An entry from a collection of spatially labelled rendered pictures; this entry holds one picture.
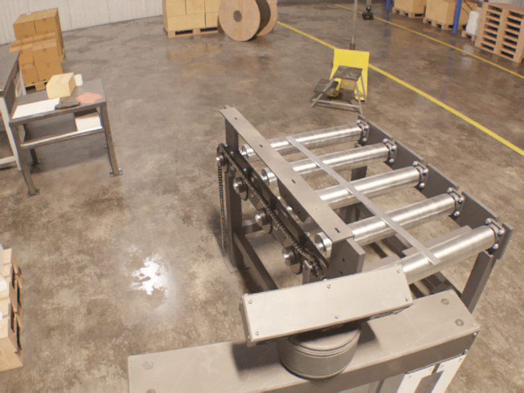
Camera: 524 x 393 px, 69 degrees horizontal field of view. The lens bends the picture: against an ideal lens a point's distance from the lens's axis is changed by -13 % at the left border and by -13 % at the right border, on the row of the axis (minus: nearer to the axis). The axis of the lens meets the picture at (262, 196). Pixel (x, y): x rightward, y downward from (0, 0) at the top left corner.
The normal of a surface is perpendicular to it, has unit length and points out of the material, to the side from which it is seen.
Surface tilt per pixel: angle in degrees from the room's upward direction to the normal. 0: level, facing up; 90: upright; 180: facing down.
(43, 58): 90
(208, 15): 90
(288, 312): 29
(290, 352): 90
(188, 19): 90
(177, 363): 0
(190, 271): 0
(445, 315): 0
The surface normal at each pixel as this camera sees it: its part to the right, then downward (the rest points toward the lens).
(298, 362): -0.57, 0.47
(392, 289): 0.11, -0.45
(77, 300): 0.00, -0.82
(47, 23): 0.39, 0.53
